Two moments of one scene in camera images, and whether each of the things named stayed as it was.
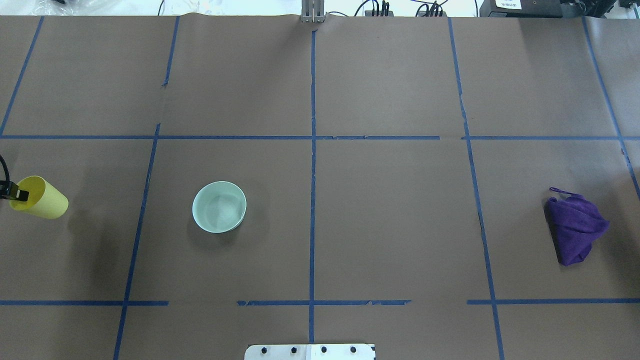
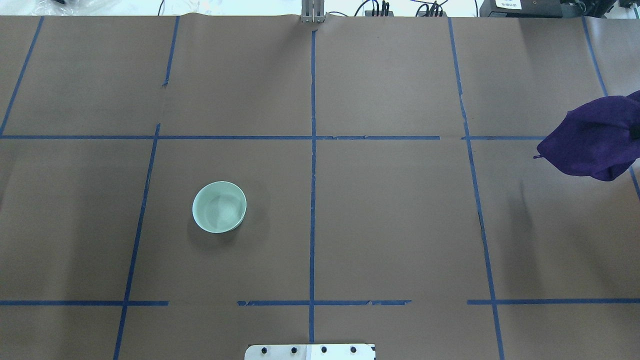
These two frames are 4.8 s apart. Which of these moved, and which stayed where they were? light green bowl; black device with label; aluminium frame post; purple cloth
Moved: purple cloth
Stayed: aluminium frame post; light green bowl; black device with label
